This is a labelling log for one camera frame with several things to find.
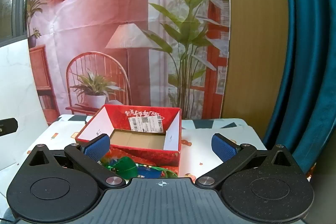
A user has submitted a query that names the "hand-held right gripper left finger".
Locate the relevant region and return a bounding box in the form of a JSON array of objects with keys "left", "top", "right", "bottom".
[{"left": 27, "top": 134, "right": 126, "bottom": 189}]

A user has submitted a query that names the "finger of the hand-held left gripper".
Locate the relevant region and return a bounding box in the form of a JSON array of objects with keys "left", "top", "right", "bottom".
[{"left": 0, "top": 118, "right": 18, "bottom": 138}]

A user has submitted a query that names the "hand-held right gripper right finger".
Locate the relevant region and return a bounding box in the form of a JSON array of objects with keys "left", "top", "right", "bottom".
[{"left": 196, "top": 133, "right": 296, "bottom": 186}]

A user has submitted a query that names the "green plush toy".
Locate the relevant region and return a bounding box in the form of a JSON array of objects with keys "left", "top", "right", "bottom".
[{"left": 101, "top": 156, "right": 139, "bottom": 179}]

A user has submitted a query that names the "red cardboard box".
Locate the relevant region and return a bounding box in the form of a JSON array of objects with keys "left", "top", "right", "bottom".
[{"left": 75, "top": 105, "right": 182, "bottom": 177}]

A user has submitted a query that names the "printed tablecloth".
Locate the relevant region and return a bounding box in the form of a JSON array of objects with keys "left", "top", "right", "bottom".
[{"left": 0, "top": 114, "right": 315, "bottom": 203}]

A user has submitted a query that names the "blue cloth item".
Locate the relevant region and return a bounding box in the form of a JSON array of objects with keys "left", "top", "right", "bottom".
[{"left": 136, "top": 166, "right": 162, "bottom": 179}]

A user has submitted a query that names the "wooden panel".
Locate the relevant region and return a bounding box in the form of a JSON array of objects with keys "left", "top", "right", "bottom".
[{"left": 222, "top": 0, "right": 296, "bottom": 119}]

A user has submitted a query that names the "teal curtain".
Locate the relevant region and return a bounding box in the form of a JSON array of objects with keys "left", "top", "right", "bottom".
[{"left": 262, "top": 0, "right": 336, "bottom": 180}]

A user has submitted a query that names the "printed wall backdrop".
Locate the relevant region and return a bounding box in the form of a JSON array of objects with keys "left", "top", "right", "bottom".
[{"left": 25, "top": 0, "right": 231, "bottom": 126}]

